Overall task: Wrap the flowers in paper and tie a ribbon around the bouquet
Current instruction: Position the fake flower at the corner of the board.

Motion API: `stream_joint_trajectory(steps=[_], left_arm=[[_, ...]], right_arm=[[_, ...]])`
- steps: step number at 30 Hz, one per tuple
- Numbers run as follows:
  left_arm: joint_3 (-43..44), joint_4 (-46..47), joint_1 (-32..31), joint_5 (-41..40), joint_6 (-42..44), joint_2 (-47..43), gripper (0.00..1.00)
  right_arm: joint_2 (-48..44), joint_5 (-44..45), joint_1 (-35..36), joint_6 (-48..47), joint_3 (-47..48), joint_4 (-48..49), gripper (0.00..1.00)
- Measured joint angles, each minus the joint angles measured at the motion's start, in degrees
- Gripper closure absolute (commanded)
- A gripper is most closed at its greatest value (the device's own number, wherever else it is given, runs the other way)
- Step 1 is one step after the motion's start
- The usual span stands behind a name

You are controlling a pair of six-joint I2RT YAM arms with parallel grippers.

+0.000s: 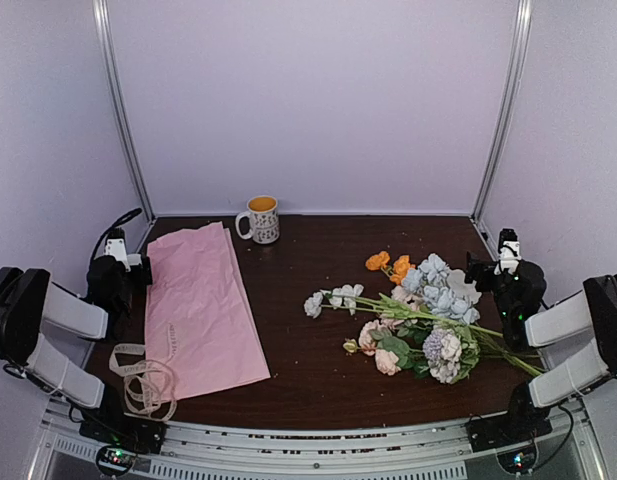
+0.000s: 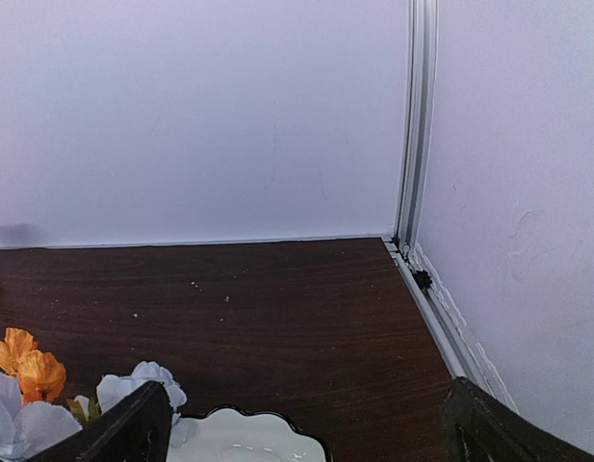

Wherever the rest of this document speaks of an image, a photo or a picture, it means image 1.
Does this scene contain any blue fake hydrangea stem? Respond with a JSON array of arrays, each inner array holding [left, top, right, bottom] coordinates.
[[401, 253, 480, 325]]

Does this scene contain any pink wrapping paper sheet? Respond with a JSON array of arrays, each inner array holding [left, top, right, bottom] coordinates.
[[144, 222, 270, 400]]

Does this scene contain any orange fake flower stem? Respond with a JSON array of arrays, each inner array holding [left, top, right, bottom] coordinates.
[[365, 251, 416, 285]]

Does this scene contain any white patterned mug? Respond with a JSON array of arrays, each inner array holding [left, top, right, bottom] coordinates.
[[235, 195, 280, 245]]

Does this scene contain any white fake flower stem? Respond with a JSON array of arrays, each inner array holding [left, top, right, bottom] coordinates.
[[303, 285, 503, 338]]

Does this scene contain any purple fake flower bunch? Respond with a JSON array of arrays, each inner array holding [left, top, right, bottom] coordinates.
[[412, 323, 545, 385]]

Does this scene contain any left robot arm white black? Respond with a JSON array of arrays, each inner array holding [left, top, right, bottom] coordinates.
[[0, 255, 152, 444]]

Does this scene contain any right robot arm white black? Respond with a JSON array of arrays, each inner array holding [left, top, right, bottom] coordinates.
[[465, 245, 617, 442]]

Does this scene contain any white scalloped dish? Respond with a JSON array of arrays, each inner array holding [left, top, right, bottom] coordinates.
[[447, 269, 482, 305]]

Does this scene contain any beige printed ribbon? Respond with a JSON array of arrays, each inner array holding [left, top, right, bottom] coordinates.
[[109, 343, 177, 423]]

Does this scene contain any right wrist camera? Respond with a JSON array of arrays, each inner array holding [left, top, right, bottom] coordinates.
[[495, 228, 522, 275]]

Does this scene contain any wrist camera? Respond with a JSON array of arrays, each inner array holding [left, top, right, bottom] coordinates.
[[495, 228, 522, 275], [103, 227, 138, 272]]

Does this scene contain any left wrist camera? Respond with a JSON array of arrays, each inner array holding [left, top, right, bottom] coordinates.
[[103, 227, 138, 272]]

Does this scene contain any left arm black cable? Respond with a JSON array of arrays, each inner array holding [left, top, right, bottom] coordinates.
[[90, 207, 144, 261]]

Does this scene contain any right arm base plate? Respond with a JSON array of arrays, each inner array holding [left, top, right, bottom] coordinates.
[[465, 412, 552, 452]]

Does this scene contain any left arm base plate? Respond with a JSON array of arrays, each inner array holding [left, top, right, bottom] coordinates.
[[79, 417, 167, 454]]

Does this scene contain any aluminium front rail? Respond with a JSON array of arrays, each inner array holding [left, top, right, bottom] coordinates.
[[25, 394, 614, 480]]

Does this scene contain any right aluminium frame post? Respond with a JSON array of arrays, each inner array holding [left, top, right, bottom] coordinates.
[[471, 0, 533, 226]]

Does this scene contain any aluminium frame post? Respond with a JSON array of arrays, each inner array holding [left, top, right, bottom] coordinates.
[[471, 0, 533, 226], [92, 0, 156, 222]]

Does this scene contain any left aluminium frame post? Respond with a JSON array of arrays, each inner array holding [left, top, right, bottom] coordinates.
[[92, 0, 156, 222]]

